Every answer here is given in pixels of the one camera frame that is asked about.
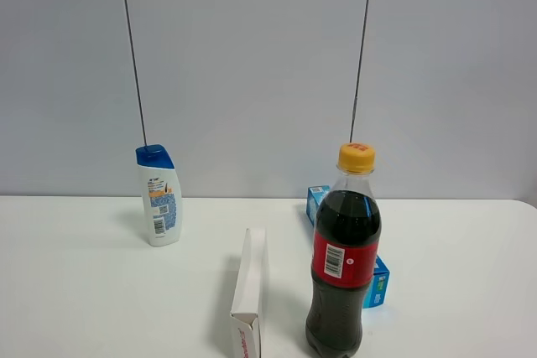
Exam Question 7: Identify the cola bottle with yellow cap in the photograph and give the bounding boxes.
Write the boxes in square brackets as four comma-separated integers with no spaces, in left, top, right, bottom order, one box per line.
[305,143,382,357]

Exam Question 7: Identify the white shampoo bottle blue cap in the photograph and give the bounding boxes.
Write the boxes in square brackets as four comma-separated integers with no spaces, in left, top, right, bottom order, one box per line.
[135,144,183,246]

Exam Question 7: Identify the white cardboard box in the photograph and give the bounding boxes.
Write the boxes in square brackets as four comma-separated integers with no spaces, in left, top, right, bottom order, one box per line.
[230,228,269,358]

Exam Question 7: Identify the blue green toothpaste box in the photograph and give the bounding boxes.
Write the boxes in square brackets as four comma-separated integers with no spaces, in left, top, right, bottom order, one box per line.
[305,185,390,309]

